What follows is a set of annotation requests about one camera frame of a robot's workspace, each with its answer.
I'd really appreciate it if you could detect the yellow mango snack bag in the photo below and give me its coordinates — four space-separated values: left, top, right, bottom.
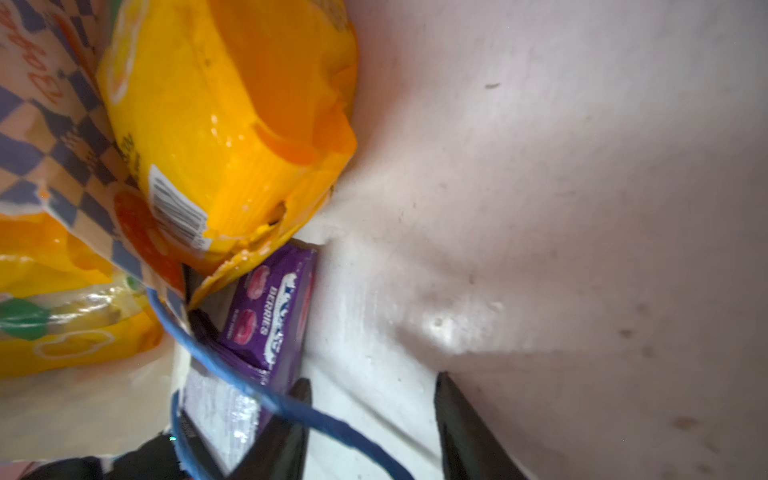
98 1 359 305

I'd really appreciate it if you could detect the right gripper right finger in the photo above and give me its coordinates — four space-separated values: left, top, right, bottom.
434 372 527 480

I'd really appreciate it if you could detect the yellow jelly snack bag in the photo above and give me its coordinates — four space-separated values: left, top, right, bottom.
1 213 164 378

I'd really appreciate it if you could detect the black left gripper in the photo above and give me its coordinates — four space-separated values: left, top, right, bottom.
17 434 192 480

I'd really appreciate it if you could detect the purple berries snack bag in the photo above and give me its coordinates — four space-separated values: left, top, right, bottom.
182 243 318 474

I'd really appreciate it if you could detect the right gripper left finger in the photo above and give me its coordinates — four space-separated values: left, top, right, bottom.
227 415 310 480

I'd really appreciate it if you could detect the checkered paper bag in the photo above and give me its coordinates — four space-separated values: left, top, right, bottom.
1 1 408 479

